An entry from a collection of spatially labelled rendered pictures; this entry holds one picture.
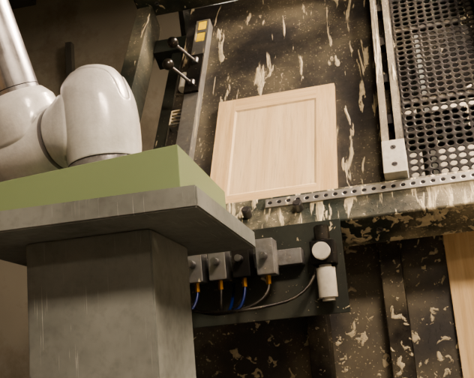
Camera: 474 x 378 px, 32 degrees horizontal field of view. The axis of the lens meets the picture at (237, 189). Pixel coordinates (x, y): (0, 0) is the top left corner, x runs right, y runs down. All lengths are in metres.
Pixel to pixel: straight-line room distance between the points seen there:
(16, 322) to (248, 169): 2.99
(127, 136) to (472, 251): 1.08
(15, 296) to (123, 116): 3.56
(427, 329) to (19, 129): 1.23
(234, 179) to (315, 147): 0.25
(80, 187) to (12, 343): 3.69
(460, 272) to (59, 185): 1.22
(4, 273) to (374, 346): 3.26
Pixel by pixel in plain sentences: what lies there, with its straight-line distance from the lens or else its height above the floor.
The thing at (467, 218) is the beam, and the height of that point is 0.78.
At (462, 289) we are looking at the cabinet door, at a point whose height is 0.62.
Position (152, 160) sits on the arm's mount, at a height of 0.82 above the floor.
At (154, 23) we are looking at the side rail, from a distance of 3.20.
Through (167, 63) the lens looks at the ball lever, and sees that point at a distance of 2.69.
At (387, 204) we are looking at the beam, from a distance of 2.15.
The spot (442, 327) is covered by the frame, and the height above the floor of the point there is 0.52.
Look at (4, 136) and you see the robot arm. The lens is 1.85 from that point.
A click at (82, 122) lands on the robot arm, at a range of 1.69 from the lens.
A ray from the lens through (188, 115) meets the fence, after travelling 2.63.
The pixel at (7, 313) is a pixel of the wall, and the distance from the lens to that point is 5.20.
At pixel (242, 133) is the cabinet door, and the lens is 2.53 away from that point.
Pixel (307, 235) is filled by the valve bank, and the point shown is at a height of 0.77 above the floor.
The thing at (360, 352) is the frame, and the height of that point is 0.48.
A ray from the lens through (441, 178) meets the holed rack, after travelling 2.19.
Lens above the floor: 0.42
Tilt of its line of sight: 13 degrees up
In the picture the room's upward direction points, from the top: 5 degrees counter-clockwise
